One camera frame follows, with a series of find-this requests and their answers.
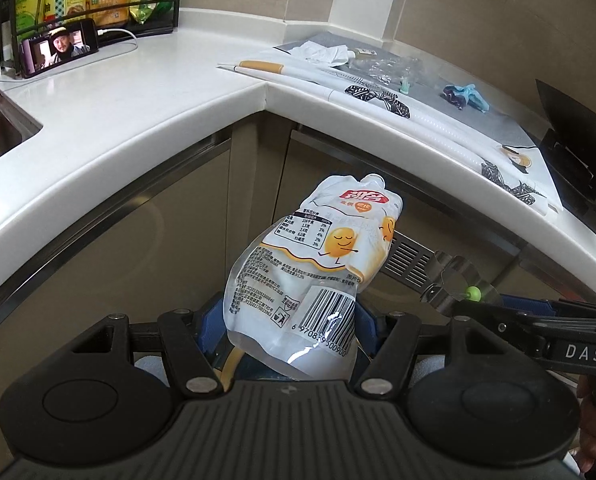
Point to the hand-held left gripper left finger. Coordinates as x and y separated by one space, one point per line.
210 330

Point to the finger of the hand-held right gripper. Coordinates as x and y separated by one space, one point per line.
553 307
518 330

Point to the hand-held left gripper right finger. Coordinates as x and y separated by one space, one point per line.
369 332

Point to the white food pouch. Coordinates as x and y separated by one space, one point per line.
303 260

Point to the clear plastic bag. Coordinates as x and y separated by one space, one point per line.
385 67

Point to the metal slotted grille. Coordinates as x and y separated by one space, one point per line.
408 260

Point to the black gas stove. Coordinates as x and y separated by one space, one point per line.
573 175

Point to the beige cabinet door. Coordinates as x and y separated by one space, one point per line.
368 165
102 240

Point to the black wok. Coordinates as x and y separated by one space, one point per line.
568 110

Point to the grey mat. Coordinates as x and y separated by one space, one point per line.
478 120

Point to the white printed mat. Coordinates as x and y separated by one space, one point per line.
453 130

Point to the white crumpled tissue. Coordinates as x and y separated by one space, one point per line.
320 54

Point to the steel sink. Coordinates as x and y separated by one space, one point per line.
2 130

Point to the smartphone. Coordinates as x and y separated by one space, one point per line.
57 47

